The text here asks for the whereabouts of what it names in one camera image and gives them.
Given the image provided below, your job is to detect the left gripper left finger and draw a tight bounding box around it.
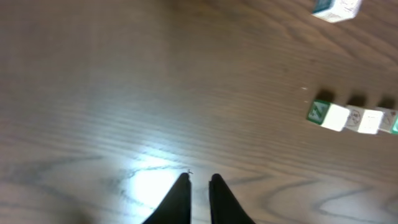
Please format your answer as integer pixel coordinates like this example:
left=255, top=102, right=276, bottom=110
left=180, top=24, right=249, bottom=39
left=143, top=172, right=192, bottom=224

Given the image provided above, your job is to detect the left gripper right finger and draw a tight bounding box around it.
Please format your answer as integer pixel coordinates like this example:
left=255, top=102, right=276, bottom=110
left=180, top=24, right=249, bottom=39
left=209, top=174, right=255, bottom=224

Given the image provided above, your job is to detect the plain white wooden block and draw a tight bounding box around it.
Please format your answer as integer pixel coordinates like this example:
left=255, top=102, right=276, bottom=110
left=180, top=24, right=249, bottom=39
left=307, top=100, right=350, bottom=132

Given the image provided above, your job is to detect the blue edged picture block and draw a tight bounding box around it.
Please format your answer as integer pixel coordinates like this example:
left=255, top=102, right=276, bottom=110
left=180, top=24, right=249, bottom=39
left=345, top=105, right=384, bottom=134

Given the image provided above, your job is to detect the green letter J block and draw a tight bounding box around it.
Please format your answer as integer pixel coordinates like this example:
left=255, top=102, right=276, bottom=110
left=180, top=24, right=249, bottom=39
left=377, top=107, right=397, bottom=134

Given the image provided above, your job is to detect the wooden block round picture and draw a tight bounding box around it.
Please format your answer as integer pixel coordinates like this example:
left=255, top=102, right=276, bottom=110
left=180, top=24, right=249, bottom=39
left=312, top=0, right=362, bottom=23

